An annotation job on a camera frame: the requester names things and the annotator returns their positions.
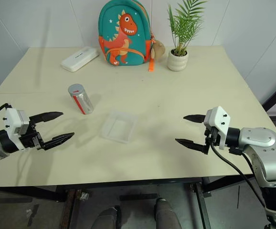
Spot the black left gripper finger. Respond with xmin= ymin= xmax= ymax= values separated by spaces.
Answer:
xmin=43 ymin=132 xmax=75 ymax=151
xmin=29 ymin=111 xmax=64 ymax=124

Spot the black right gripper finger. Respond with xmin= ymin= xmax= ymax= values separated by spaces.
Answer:
xmin=183 ymin=114 xmax=206 ymax=124
xmin=175 ymin=138 xmax=207 ymax=155

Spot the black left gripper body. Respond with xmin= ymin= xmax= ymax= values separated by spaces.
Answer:
xmin=19 ymin=118 xmax=45 ymax=151

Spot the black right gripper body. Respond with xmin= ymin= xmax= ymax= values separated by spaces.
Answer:
xmin=202 ymin=127 xmax=219 ymax=156

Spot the clear plastic tray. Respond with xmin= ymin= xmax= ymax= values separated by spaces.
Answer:
xmin=100 ymin=109 xmax=139 ymax=144

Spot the red and silver can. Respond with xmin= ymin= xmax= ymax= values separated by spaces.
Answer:
xmin=67 ymin=83 xmax=95 ymax=115

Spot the white ribbed plant pot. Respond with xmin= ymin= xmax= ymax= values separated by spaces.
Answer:
xmin=167 ymin=49 xmax=189 ymax=72

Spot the white rectangular case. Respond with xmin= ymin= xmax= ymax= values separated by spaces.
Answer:
xmin=61 ymin=46 xmax=100 ymax=72

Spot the green palm plant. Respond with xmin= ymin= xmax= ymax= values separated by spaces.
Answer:
xmin=167 ymin=0 xmax=208 ymax=57

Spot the teal dinosaur backpack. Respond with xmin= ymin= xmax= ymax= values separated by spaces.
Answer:
xmin=98 ymin=0 xmax=152 ymax=66

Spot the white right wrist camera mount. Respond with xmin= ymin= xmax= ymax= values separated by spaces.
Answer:
xmin=203 ymin=106 xmax=232 ymax=150

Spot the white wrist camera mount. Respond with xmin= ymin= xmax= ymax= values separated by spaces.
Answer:
xmin=203 ymin=106 xmax=232 ymax=150
xmin=3 ymin=107 xmax=30 ymax=143

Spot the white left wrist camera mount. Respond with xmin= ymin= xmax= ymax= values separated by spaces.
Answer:
xmin=3 ymin=107 xmax=30 ymax=143

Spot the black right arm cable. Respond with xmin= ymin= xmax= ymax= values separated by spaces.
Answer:
xmin=209 ymin=140 xmax=266 ymax=208

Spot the black table frame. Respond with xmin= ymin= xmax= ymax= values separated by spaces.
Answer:
xmin=0 ymin=76 xmax=276 ymax=229

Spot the brown plush keychain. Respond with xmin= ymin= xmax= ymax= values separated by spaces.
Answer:
xmin=151 ymin=40 xmax=166 ymax=63

